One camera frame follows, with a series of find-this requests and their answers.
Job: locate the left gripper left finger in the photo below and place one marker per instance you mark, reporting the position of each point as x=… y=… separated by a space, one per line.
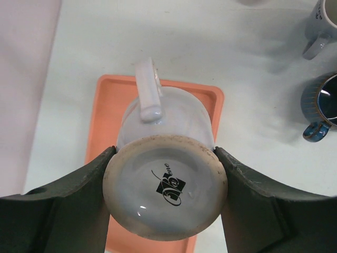
x=66 y=215

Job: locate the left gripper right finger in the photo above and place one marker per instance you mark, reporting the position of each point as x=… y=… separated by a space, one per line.
x=263 y=215

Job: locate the clear glass mug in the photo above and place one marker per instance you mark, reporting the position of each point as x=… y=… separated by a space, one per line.
x=165 y=182

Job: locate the dark blue mug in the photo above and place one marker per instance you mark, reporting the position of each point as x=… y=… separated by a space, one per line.
x=318 y=105

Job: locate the grey blue mug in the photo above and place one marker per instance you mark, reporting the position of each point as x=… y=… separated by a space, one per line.
x=320 y=29

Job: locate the large peach mug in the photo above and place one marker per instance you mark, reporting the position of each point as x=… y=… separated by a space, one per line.
x=252 y=3

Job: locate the salmon plastic tray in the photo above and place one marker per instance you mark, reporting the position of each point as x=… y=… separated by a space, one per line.
x=113 y=95

